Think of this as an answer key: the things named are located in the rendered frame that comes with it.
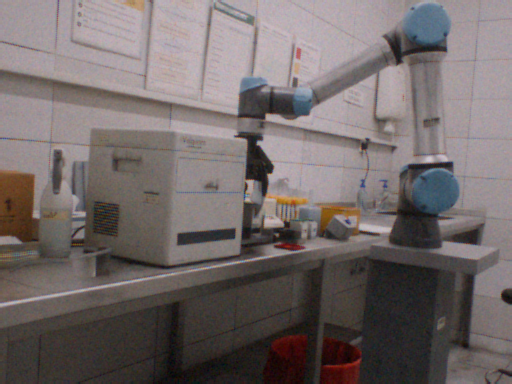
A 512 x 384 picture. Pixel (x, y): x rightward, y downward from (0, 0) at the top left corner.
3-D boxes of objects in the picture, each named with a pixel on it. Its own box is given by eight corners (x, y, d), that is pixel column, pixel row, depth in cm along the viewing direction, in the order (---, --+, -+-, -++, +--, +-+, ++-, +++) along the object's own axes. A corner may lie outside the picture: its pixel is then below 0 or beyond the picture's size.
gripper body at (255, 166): (224, 179, 150) (227, 133, 150) (243, 179, 157) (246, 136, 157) (248, 181, 146) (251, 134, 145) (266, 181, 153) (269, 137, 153)
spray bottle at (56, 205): (51, 262, 120) (57, 147, 119) (25, 256, 125) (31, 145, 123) (82, 258, 127) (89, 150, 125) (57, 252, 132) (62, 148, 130)
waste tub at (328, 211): (343, 237, 204) (345, 209, 204) (311, 232, 212) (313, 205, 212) (359, 235, 215) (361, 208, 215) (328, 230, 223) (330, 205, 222)
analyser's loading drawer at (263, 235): (229, 249, 143) (230, 229, 143) (208, 245, 146) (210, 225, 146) (272, 243, 160) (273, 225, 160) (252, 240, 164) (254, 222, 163)
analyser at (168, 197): (165, 269, 122) (175, 128, 120) (81, 250, 137) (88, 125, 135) (246, 255, 147) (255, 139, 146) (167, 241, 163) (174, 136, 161)
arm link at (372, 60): (415, 15, 165) (269, 97, 169) (425, 4, 154) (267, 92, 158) (434, 50, 166) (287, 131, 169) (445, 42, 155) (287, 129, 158)
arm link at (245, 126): (247, 120, 157) (272, 121, 152) (246, 137, 157) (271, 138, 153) (231, 117, 150) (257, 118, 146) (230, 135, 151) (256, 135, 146)
